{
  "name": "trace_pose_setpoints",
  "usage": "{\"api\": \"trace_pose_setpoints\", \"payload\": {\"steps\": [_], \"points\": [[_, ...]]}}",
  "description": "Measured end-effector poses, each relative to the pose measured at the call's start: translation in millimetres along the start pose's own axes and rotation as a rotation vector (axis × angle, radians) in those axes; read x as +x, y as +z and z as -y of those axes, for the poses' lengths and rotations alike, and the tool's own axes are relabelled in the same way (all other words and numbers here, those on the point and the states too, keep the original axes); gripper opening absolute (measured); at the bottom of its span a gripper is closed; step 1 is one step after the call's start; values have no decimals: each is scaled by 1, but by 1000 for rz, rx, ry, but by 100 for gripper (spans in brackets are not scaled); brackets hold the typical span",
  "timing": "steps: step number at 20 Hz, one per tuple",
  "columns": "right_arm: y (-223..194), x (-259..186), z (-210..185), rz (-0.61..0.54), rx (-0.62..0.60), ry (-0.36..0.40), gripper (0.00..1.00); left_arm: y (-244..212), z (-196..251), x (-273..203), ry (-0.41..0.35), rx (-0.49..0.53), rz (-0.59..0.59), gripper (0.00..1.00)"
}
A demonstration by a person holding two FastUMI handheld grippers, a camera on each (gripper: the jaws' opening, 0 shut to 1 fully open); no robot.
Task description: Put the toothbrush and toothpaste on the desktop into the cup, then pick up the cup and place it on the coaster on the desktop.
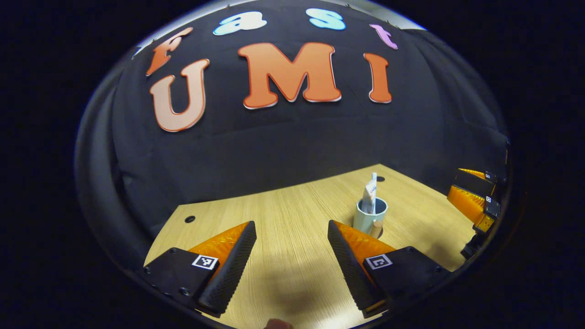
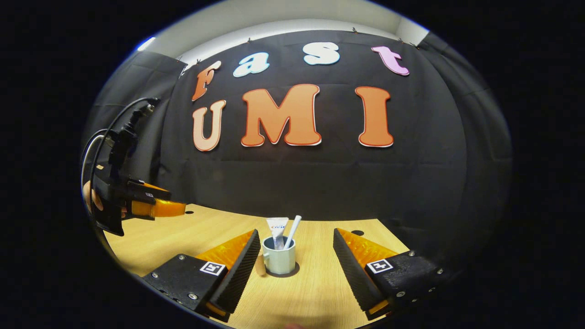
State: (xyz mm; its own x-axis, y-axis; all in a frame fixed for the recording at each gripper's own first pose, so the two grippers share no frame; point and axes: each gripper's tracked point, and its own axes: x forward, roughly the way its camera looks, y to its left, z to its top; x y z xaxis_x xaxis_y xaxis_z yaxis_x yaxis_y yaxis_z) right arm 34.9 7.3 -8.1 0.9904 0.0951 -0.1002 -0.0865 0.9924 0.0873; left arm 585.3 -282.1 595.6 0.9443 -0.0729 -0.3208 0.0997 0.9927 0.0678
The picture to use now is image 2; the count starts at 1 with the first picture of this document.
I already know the white cable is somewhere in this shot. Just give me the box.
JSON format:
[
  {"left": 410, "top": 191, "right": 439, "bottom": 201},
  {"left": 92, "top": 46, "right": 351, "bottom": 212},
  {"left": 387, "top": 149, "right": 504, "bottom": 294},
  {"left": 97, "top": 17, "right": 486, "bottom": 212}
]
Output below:
[{"left": 81, "top": 135, "right": 106, "bottom": 190}]

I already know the brown round coaster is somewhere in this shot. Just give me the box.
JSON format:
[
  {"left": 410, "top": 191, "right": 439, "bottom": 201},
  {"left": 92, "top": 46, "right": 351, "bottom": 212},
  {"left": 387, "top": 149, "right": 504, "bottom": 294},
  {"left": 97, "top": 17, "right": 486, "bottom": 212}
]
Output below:
[{"left": 265, "top": 261, "right": 300, "bottom": 278}]

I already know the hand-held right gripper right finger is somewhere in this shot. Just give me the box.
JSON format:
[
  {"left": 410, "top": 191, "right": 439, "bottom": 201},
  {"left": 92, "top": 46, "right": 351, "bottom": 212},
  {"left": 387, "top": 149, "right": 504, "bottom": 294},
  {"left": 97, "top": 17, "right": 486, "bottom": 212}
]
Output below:
[{"left": 333, "top": 228, "right": 451, "bottom": 321}]

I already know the light blue cup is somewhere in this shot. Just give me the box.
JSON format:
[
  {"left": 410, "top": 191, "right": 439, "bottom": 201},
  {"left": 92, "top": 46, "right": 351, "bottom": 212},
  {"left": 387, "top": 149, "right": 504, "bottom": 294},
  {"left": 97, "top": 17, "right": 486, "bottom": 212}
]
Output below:
[{"left": 261, "top": 235, "right": 297, "bottom": 275}]

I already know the white toothbrush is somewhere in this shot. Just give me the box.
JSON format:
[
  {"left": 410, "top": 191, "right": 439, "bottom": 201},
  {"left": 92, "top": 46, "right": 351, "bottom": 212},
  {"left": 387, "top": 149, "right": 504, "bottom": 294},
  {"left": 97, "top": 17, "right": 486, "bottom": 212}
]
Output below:
[{"left": 283, "top": 215, "right": 302, "bottom": 250}]

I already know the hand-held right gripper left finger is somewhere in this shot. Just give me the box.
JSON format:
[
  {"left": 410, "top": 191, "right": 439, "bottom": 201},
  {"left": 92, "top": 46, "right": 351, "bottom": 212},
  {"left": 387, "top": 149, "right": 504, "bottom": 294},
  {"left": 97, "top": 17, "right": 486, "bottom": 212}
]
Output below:
[{"left": 143, "top": 229, "right": 261, "bottom": 323}]

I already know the white toothpaste tube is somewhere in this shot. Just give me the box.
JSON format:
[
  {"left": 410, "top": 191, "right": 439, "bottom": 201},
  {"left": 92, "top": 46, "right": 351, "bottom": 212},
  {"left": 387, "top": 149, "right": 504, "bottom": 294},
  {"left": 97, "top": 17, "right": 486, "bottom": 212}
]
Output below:
[{"left": 266, "top": 217, "right": 289, "bottom": 250}]

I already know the wooden desktop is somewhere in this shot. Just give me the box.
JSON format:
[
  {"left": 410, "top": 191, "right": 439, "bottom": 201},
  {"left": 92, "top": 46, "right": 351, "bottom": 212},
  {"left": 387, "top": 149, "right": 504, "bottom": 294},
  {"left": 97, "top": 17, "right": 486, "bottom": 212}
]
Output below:
[{"left": 103, "top": 204, "right": 412, "bottom": 329}]

